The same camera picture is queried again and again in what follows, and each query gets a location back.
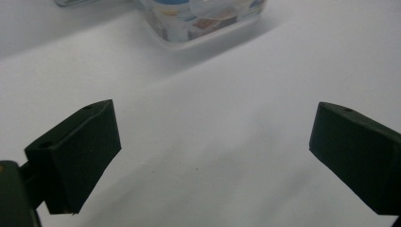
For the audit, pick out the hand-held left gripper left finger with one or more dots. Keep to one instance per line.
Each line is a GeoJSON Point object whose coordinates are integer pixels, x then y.
{"type": "Point", "coordinates": [77, 157]}

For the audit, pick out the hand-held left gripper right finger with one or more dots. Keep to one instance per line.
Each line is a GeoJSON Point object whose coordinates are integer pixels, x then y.
{"type": "Point", "coordinates": [356, 151]}

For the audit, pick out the clear plastic lid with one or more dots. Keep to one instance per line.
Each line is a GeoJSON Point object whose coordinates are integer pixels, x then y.
{"type": "Point", "coordinates": [74, 2]}

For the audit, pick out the clear plastic storage box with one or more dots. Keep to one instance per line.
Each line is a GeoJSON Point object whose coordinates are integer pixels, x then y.
{"type": "Point", "coordinates": [198, 22]}

